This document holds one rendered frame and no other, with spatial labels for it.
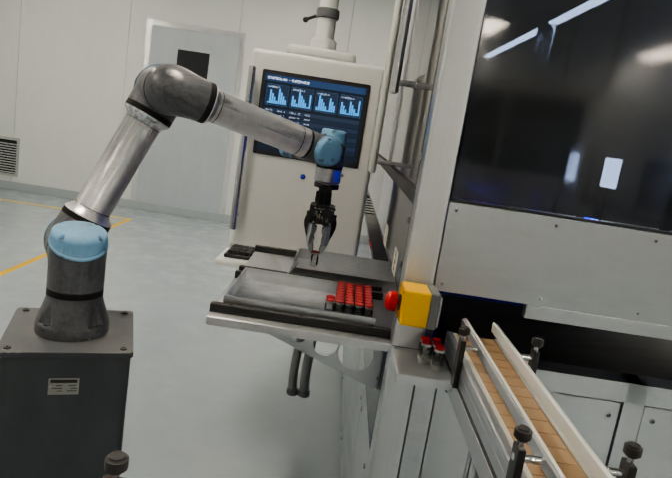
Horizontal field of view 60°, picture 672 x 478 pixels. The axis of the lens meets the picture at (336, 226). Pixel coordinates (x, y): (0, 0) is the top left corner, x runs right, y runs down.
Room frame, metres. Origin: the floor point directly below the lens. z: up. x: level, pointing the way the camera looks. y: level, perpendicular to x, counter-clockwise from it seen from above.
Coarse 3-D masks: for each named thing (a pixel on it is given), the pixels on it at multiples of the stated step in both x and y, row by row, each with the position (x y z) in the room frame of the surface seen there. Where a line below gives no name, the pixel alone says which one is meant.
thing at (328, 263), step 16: (304, 256) 1.83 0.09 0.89; (320, 256) 1.83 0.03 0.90; (336, 256) 1.83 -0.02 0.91; (352, 256) 1.83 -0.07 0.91; (304, 272) 1.58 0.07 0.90; (320, 272) 1.58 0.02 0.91; (336, 272) 1.72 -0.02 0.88; (352, 272) 1.75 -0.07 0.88; (368, 272) 1.78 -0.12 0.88; (384, 272) 1.81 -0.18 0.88; (384, 288) 1.58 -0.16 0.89
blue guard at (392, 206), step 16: (384, 176) 2.17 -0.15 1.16; (384, 192) 2.04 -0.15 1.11; (400, 192) 1.52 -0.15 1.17; (384, 208) 1.93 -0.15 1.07; (400, 208) 1.46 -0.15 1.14; (384, 224) 1.83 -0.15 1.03; (400, 224) 1.40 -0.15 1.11; (400, 240) 1.34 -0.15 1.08; (400, 256) 1.29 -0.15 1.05; (400, 272) 1.24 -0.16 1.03
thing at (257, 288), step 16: (256, 272) 1.49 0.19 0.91; (272, 272) 1.49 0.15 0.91; (240, 288) 1.41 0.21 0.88; (256, 288) 1.43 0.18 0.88; (272, 288) 1.45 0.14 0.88; (288, 288) 1.47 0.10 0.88; (304, 288) 1.49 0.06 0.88; (320, 288) 1.49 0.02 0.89; (240, 304) 1.24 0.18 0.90; (256, 304) 1.24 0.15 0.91; (272, 304) 1.24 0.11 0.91; (288, 304) 1.34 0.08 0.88; (304, 304) 1.36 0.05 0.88; (320, 304) 1.38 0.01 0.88; (352, 320) 1.23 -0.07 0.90; (368, 320) 1.23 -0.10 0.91
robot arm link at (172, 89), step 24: (168, 72) 1.30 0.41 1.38; (192, 72) 1.33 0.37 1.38; (168, 96) 1.29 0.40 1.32; (192, 96) 1.29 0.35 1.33; (216, 96) 1.31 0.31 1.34; (216, 120) 1.34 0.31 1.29; (240, 120) 1.35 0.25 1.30; (264, 120) 1.38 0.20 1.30; (288, 120) 1.44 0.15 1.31; (288, 144) 1.42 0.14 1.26; (312, 144) 1.45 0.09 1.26; (336, 144) 1.46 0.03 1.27
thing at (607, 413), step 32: (352, 352) 2.32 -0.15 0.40; (352, 384) 2.04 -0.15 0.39; (544, 384) 1.17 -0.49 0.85; (576, 384) 1.17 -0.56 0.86; (608, 384) 1.17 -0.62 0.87; (640, 384) 1.18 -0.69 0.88; (352, 416) 1.81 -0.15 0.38; (416, 416) 1.17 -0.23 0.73; (448, 416) 1.18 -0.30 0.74; (576, 416) 1.18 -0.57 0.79; (608, 416) 1.18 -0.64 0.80; (640, 416) 1.17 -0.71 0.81; (352, 448) 1.63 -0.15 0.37; (416, 448) 1.17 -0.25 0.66; (448, 448) 1.18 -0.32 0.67; (608, 448) 1.18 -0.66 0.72
